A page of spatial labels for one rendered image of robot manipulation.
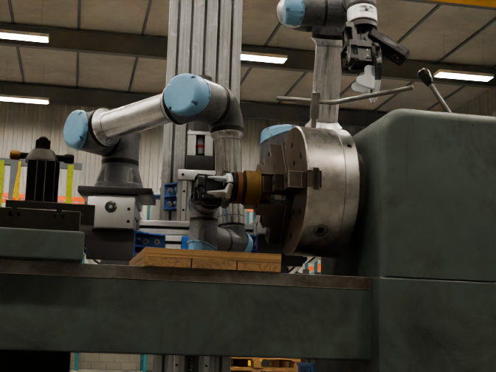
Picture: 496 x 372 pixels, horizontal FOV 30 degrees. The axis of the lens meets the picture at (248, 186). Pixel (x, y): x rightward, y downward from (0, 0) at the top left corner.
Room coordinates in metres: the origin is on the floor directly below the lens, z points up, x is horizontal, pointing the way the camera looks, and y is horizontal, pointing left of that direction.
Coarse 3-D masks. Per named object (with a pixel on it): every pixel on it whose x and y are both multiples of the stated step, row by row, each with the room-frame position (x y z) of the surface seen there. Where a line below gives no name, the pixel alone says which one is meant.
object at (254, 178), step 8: (240, 176) 2.13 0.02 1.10; (248, 176) 2.13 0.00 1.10; (256, 176) 2.13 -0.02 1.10; (240, 184) 2.12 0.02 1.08; (248, 184) 2.12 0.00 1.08; (256, 184) 2.13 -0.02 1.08; (232, 192) 2.18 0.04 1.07; (240, 192) 2.13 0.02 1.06; (248, 192) 2.13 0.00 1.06; (256, 192) 2.13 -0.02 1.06; (232, 200) 2.15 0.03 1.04; (240, 200) 2.14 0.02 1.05; (248, 200) 2.14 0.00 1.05; (256, 200) 2.14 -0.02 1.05; (264, 200) 2.16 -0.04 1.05
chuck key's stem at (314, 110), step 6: (312, 96) 2.14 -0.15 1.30; (318, 96) 2.13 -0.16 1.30; (312, 102) 2.14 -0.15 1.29; (318, 102) 2.14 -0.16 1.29; (312, 108) 2.14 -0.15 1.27; (318, 108) 2.14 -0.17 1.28; (312, 114) 2.14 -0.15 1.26; (318, 114) 2.15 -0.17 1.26; (312, 120) 2.15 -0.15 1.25; (312, 126) 2.15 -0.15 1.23
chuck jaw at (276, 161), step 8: (272, 144) 2.23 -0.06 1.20; (272, 152) 2.22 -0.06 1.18; (280, 152) 2.22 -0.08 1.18; (264, 160) 2.20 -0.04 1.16; (272, 160) 2.20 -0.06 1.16; (280, 160) 2.21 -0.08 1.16; (256, 168) 2.19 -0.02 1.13; (264, 168) 2.18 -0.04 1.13; (272, 168) 2.19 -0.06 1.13; (280, 168) 2.20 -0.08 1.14; (288, 168) 2.20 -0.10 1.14
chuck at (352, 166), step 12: (336, 132) 2.13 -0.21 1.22; (348, 144) 2.09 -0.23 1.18; (348, 156) 2.07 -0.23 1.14; (348, 168) 2.06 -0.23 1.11; (348, 180) 2.06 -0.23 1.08; (348, 192) 2.06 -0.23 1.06; (348, 204) 2.06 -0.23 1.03; (348, 216) 2.08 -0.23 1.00; (348, 228) 2.09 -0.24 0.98; (348, 240) 2.12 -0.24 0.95; (336, 252) 2.17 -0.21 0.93
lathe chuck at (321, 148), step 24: (288, 144) 2.21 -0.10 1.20; (312, 144) 2.07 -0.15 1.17; (336, 144) 2.08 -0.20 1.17; (312, 168) 2.04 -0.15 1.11; (336, 168) 2.05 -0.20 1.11; (312, 192) 2.04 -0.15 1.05; (336, 192) 2.05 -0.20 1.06; (288, 216) 2.20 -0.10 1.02; (312, 216) 2.06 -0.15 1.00; (336, 216) 2.07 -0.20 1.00; (288, 240) 2.19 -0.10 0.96; (312, 240) 2.11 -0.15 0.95; (336, 240) 2.12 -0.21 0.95
